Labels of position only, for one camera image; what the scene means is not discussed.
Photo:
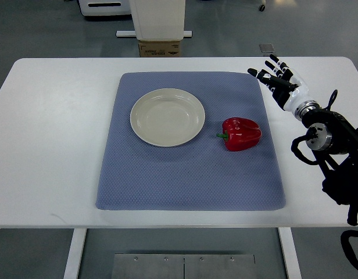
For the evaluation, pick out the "right white table leg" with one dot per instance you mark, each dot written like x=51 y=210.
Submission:
x=289 y=253

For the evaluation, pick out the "red bell pepper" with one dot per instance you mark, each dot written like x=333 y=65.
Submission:
x=239 y=134

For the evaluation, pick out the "black caster wheel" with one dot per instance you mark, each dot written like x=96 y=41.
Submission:
x=262 y=7

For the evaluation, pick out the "left white table leg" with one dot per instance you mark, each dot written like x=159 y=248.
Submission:
x=74 y=258

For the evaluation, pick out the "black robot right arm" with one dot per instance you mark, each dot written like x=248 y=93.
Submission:
x=331 y=142

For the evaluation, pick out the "metal floor plate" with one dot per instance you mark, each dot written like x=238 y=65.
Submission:
x=184 y=266

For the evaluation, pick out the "cardboard box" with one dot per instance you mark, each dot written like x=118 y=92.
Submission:
x=159 y=49

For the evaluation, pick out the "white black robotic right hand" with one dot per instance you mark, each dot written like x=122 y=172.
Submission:
x=287 y=88

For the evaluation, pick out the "white machine base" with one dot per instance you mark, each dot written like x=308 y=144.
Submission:
x=104 y=8

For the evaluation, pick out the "white pedestal column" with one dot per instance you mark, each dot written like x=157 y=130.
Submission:
x=157 y=20

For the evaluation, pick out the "cream round plate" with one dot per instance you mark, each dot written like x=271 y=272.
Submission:
x=167 y=117

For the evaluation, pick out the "small grey floor hatch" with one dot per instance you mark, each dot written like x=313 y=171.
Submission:
x=266 y=48

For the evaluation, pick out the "white table leg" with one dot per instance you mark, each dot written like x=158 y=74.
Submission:
x=289 y=253
x=74 y=258

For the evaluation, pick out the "blue textured mat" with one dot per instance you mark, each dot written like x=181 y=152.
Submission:
x=201 y=174

